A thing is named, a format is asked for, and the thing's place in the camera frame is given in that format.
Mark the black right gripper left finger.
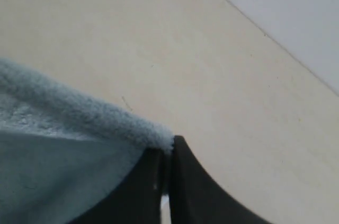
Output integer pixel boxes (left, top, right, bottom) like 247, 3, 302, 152
71, 149, 164, 224

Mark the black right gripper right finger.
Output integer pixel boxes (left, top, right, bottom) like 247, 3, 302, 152
169, 136, 268, 224

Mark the light blue terry towel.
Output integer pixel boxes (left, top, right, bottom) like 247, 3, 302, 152
1, 59, 174, 223

